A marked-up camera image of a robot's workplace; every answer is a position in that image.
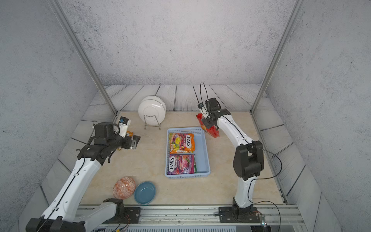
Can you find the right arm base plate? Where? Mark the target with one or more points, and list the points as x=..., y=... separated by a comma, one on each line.
x=235, y=214

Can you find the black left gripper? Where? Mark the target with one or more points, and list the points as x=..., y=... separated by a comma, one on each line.
x=128, y=145

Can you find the orange Fox's fruits bag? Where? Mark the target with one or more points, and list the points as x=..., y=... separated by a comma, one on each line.
x=181, y=143

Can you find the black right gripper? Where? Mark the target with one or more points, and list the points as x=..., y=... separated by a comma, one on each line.
x=207, y=125

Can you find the aluminium corner post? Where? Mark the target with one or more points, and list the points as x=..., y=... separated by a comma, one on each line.
x=62, y=19
x=277, y=55

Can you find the orange Fox's bag left wall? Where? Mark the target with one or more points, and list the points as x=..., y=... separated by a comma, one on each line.
x=129, y=134

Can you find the orange patterned bowl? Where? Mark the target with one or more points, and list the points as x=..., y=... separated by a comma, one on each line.
x=124, y=188

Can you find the wire plate stand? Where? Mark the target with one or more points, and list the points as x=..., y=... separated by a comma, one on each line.
x=151, y=121

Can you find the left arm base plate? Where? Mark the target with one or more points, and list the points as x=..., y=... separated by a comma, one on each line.
x=126, y=215

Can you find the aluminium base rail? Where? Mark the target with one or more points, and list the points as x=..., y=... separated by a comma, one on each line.
x=198, y=215

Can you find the red Lot 100 candy bag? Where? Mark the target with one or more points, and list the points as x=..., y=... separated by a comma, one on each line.
x=212, y=131

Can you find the right aluminium corner post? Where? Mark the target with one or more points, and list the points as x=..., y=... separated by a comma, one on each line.
x=277, y=55

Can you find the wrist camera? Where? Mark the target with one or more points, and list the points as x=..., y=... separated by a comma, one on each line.
x=108, y=131
x=209, y=106

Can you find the purple Fox's candy bag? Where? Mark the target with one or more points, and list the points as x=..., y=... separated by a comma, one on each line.
x=180, y=164

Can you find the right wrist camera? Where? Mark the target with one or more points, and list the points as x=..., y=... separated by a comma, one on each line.
x=209, y=106

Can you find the white plate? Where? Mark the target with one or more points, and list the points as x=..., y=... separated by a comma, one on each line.
x=152, y=105

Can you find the left aluminium corner post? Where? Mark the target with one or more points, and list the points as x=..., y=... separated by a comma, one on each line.
x=62, y=19

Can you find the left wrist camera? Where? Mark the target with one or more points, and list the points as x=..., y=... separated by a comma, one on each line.
x=108, y=131

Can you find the blue ceramic bowl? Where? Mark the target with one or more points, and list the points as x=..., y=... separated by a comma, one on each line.
x=145, y=193

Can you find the green Fox's spring tea bag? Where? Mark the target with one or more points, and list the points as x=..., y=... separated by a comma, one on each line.
x=194, y=166

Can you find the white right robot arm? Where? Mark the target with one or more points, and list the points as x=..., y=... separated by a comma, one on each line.
x=248, y=160

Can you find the light blue plastic basket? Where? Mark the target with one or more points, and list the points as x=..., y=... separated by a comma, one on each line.
x=201, y=153

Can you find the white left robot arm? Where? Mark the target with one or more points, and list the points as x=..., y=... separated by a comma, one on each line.
x=60, y=215

